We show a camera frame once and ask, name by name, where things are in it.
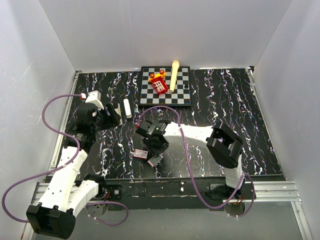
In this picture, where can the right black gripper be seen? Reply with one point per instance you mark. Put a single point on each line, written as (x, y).
(155, 151)

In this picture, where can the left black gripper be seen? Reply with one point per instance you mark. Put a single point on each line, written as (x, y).
(112, 120)

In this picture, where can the grey metal stapler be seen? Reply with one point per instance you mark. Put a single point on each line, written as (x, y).
(118, 111)

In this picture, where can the white plastic stapler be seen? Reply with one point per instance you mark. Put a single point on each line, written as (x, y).
(127, 108)

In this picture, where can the red white staple box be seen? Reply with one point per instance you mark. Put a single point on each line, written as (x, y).
(140, 154)

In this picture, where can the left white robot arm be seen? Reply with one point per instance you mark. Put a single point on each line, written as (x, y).
(56, 211)

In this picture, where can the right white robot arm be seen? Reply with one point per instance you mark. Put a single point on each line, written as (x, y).
(224, 145)

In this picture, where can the red toy brick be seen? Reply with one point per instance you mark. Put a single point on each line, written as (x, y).
(159, 85)

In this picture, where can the yellow toy piece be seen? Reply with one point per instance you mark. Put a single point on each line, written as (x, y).
(161, 74)

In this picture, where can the cream toy microphone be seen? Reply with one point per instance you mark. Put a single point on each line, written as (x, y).
(174, 72)

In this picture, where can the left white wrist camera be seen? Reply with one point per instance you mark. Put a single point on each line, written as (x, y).
(92, 101)

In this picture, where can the black base frame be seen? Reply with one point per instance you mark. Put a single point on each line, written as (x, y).
(166, 193)

